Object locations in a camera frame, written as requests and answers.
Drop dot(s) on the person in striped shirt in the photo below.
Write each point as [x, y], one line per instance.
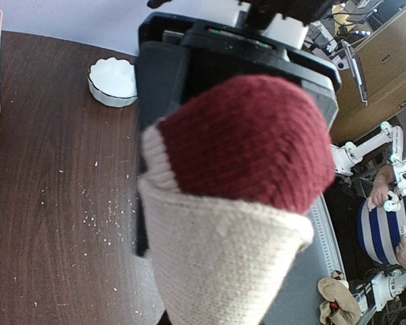
[379, 231]

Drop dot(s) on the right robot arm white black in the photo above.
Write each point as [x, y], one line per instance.
[223, 67]

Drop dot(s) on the striped beige maroon sock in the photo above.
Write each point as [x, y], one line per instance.
[218, 263]

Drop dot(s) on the beige cloth bundle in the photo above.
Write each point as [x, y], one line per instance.
[339, 306]

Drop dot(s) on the white scalloped bowl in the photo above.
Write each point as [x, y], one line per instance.
[112, 82]

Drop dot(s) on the aluminium front rail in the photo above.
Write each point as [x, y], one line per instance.
[298, 300]

